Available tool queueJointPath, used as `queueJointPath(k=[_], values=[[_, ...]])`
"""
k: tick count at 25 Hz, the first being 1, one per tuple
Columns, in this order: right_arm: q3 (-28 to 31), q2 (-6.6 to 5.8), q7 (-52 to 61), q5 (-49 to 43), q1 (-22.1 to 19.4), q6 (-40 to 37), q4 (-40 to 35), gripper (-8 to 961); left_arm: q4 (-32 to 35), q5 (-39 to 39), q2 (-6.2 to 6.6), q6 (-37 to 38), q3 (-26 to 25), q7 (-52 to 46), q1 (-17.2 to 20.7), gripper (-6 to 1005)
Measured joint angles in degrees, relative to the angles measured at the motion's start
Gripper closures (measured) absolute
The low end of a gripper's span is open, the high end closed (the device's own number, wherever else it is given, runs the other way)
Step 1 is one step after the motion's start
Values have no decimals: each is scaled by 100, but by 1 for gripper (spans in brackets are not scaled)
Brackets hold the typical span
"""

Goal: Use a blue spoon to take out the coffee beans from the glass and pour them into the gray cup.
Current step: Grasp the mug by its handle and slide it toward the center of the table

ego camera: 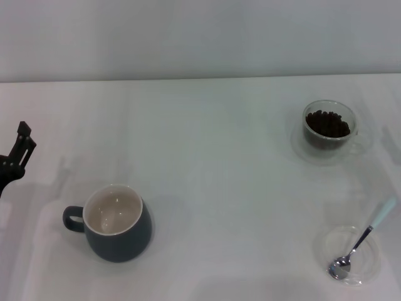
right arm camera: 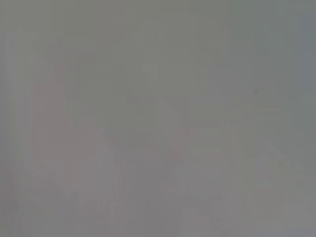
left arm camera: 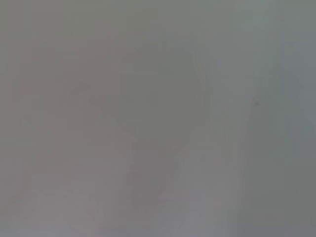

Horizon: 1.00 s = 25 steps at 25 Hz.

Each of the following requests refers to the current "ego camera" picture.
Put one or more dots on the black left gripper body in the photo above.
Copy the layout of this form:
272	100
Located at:
6	172

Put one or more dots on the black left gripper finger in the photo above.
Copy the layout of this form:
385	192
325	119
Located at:
22	150

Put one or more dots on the dark blue-grey ceramic mug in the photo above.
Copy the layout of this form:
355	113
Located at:
125	247

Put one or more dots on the heap of coffee beans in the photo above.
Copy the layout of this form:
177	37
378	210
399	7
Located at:
329	125

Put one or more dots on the clear glass saucer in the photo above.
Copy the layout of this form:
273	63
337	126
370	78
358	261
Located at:
297	149

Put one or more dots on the small clear glass dish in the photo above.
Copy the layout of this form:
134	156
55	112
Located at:
371	251

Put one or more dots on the clear double-wall glass cup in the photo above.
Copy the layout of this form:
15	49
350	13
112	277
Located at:
352	117

